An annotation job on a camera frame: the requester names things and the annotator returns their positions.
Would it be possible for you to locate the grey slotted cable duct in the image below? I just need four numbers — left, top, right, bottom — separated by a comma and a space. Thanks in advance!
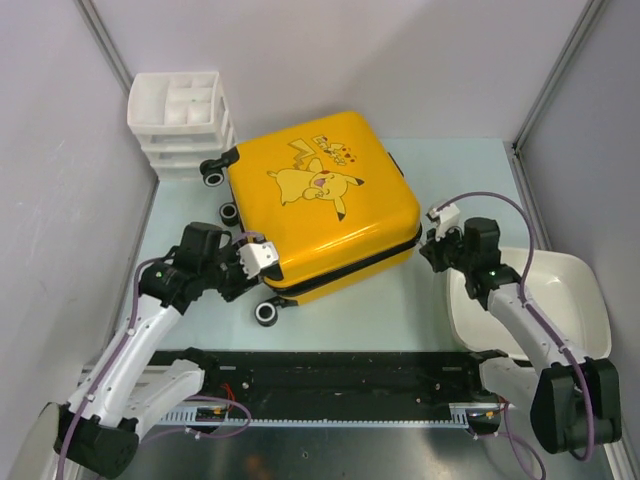
156, 406, 469, 429

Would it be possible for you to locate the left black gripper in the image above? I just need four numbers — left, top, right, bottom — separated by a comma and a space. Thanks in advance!
199, 238, 263, 301

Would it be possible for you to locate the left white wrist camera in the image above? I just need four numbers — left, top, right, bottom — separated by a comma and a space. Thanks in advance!
238, 241, 279, 279

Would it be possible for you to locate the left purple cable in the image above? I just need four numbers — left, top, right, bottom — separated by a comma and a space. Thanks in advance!
53, 230, 261, 480

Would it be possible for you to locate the white plastic drawer organizer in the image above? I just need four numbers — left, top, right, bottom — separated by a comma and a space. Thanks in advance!
127, 71, 236, 181

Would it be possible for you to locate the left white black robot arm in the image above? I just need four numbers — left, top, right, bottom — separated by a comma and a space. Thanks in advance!
54, 222, 279, 479

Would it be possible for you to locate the white plastic tray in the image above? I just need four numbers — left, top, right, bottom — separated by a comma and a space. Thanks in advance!
446, 250, 612, 361

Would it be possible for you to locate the yellow Pikachu hard-shell suitcase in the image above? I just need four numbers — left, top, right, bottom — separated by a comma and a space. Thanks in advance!
199, 111, 422, 327

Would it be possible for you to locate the purple cable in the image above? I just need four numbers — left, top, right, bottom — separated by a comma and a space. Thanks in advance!
53, 230, 261, 480
442, 191, 599, 461

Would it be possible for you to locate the light blue table mat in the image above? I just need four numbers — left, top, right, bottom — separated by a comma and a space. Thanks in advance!
139, 138, 528, 352

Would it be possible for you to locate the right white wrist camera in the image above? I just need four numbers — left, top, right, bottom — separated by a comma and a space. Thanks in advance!
427, 201, 460, 241

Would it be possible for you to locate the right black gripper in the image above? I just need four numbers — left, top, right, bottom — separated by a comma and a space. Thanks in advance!
420, 221, 475, 274

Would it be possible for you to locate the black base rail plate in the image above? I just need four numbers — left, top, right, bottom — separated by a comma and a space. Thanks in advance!
150, 348, 498, 420

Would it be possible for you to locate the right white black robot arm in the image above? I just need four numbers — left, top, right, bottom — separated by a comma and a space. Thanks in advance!
420, 206, 622, 454

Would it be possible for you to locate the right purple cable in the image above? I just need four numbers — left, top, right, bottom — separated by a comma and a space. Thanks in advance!
442, 191, 599, 461

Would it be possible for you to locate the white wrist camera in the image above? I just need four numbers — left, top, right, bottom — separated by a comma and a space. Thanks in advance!
238, 241, 279, 279
427, 201, 460, 241

